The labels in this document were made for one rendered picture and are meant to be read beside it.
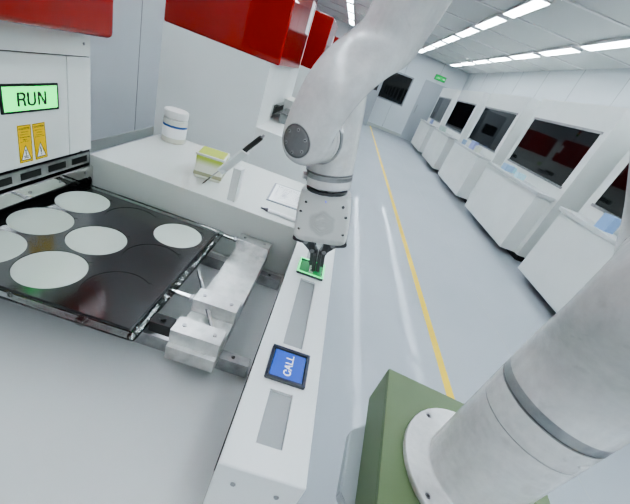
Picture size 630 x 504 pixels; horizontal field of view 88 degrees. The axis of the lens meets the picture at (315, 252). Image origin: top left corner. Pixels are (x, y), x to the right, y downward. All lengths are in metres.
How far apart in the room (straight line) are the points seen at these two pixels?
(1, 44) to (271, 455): 0.71
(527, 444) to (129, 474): 0.47
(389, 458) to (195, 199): 0.67
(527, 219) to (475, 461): 4.65
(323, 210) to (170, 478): 0.45
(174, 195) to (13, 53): 0.36
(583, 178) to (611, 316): 4.74
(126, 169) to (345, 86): 0.61
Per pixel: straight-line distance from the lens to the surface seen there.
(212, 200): 0.84
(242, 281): 0.72
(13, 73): 0.79
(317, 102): 0.46
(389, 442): 0.55
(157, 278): 0.66
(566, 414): 0.42
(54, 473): 0.56
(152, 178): 0.89
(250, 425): 0.42
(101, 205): 0.87
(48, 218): 0.82
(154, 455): 0.55
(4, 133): 0.79
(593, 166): 5.05
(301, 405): 0.45
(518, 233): 5.10
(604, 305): 0.33
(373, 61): 0.48
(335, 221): 0.59
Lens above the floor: 1.32
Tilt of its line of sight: 29 degrees down
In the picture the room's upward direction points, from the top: 22 degrees clockwise
